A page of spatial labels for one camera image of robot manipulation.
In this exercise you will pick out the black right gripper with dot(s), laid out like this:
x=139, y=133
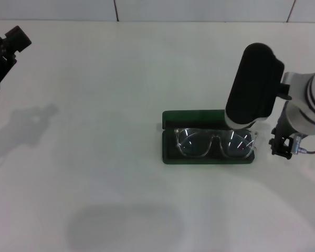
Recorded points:
x=281, y=136

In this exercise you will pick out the clear white glasses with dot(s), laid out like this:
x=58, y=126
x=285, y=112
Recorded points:
x=191, y=144

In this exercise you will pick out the green glasses case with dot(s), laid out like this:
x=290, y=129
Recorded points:
x=189, y=115

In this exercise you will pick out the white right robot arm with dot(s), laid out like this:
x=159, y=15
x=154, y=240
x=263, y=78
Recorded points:
x=312, y=105

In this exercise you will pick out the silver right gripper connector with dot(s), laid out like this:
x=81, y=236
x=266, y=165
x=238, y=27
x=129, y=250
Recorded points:
x=296, y=143

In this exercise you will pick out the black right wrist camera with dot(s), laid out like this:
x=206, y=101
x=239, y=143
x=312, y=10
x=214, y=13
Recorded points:
x=254, y=84

